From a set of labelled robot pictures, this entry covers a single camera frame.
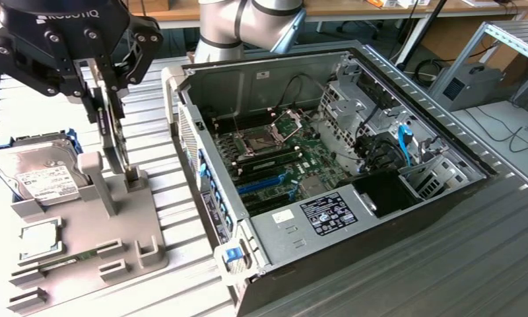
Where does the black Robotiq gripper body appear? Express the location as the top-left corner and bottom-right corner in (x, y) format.
(0, 0), (132, 63)

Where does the graphics card with metal bracket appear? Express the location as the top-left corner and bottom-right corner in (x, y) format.
(89, 58), (136, 176)

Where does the silver hard disk drive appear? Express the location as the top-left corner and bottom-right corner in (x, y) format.
(0, 138), (92, 207)

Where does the CPU socket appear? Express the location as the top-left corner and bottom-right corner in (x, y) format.
(241, 131), (282, 156)

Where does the open metal socket cover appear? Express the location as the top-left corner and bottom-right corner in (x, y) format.
(270, 108), (308, 143)

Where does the black installed RAM stick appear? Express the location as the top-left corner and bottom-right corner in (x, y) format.
(232, 150), (302, 174)

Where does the blue expansion slot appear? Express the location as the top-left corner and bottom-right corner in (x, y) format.
(236, 176), (285, 195)

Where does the green motherboard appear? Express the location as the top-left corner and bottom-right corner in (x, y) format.
(210, 112), (357, 215)

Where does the grey plastic parts rack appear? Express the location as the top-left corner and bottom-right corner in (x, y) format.
(6, 150), (170, 314)

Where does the black office chair base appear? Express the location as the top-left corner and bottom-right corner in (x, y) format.
(337, 19), (384, 39)

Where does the silver disk bay cage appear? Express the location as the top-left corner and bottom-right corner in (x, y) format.
(318, 81), (405, 156)

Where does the silver CPU chip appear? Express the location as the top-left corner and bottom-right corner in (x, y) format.
(20, 226), (62, 264)

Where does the small silver chipset heatsink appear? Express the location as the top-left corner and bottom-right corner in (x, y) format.
(298, 176), (329, 195)

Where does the green RAM stick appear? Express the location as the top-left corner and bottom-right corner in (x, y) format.
(41, 250), (102, 270)

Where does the black stand pole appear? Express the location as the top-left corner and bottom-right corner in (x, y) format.
(395, 0), (449, 67)

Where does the blue case latch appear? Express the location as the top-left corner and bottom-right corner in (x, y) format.
(222, 247), (242, 264)

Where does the grey power supply unit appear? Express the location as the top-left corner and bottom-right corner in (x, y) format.
(248, 183), (377, 265)

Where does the long wooden desk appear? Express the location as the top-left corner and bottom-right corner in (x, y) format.
(0, 0), (528, 75)

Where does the grey equipment box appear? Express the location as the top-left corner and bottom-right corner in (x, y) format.
(439, 62), (505, 112)

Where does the open black PC case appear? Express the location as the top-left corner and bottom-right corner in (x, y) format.
(161, 39), (501, 316)

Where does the black looped wire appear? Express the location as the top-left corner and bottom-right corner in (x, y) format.
(278, 74), (326, 110)

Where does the coiled black cable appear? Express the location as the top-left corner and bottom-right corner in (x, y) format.
(416, 59), (441, 83)

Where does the blue SATA wire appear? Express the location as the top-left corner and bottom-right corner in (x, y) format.
(395, 123), (417, 169)

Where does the aluminium profile frame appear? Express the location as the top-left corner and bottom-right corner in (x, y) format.
(425, 18), (528, 110)

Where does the black floor cable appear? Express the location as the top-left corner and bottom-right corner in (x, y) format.
(465, 105), (528, 153)

